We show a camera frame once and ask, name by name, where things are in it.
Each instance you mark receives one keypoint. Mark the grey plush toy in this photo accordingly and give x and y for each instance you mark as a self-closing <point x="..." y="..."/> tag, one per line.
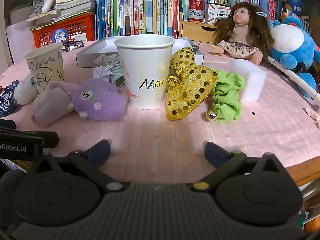
<point x="38" y="3"/>

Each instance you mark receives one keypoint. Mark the white plastic tube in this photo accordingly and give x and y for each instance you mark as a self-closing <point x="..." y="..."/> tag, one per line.
<point x="295" y="78"/>

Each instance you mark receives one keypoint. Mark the green scrunchie with gold bell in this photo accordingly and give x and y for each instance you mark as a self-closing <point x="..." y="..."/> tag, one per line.
<point x="227" y="97"/>

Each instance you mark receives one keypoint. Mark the white fluffy toy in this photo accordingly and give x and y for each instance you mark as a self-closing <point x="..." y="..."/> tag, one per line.
<point x="23" y="93"/>

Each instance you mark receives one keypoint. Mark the row of upright children's books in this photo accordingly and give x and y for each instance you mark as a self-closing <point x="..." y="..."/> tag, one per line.
<point x="137" y="12"/>

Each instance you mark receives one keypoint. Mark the mint patterned hair band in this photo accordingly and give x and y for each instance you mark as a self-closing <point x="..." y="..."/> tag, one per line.
<point x="113" y="62"/>

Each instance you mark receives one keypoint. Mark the white plastic board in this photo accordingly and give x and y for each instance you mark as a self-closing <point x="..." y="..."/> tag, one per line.
<point x="20" y="40"/>

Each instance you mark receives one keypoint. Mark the wooden drawer box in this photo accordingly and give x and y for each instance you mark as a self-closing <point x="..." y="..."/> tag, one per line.
<point x="195" y="32"/>

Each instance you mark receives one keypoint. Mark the brown-haired doll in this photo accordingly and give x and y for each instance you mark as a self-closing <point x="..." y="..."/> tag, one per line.
<point x="241" y="30"/>

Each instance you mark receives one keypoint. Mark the blue and white plush toy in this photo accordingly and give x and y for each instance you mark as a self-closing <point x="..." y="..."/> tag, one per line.
<point x="300" y="50"/>

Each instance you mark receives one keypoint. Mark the white printed carton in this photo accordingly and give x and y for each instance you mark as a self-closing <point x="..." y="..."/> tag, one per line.
<point x="217" y="13"/>

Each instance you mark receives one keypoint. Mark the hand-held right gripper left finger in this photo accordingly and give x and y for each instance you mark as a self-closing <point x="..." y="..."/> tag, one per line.
<point x="100" y="151"/>

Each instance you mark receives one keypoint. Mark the red beer can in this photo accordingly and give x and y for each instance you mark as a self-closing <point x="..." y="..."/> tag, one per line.
<point x="196" y="10"/>

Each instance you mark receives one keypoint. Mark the red plastic crate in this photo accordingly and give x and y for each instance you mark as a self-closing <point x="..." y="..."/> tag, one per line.
<point x="75" y="30"/>

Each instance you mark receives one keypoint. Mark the blue patterned cloth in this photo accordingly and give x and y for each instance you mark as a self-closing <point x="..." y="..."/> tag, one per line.
<point x="7" y="100"/>

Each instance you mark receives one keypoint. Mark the metal binder clip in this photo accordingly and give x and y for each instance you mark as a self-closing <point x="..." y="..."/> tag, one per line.
<point x="196" y="48"/>

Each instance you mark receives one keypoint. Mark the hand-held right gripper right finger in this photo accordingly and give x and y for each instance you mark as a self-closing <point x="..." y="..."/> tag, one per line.
<point x="215" y="152"/>

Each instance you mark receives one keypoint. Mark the large white paper cup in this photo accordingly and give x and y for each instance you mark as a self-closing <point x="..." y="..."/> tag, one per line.
<point x="147" y="67"/>

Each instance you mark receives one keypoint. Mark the doodled paper cup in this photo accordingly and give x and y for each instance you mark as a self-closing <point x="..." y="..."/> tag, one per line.
<point x="45" y="65"/>

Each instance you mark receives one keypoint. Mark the pink tablecloth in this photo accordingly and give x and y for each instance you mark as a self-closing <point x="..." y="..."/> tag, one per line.
<point x="175" y="135"/>

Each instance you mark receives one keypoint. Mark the purple plush toy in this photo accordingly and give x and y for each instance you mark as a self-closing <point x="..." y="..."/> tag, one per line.
<point x="105" y="105"/>

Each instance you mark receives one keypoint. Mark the white cardboard box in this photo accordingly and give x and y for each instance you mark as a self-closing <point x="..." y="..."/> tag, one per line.
<point x="87" y="55"/>

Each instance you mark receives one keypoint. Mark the miniature black bicycle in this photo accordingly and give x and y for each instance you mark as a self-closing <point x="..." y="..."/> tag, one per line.
<point x="72" y="45"/>

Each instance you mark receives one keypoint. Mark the gold sequin bow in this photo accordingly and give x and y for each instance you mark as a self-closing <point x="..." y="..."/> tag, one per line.
<point x="190" y="90"/>

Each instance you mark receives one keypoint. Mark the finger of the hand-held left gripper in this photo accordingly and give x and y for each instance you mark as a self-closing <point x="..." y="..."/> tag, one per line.
<point x="47" y="138"/>
<point x="7" y="123"/>

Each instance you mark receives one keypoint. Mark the pale pink clip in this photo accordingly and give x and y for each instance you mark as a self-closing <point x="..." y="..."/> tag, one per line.
<point x="313" y="116"/>

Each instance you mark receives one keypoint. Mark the white foam block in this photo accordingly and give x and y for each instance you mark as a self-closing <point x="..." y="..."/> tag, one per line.
<point x="252" y="80"/>

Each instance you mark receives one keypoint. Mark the white folded paper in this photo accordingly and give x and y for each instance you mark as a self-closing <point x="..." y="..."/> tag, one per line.
<point x="102" y="72"/>

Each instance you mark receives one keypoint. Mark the stack of worn books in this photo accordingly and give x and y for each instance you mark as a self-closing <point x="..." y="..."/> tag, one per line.
<point x="75" y="5"/>

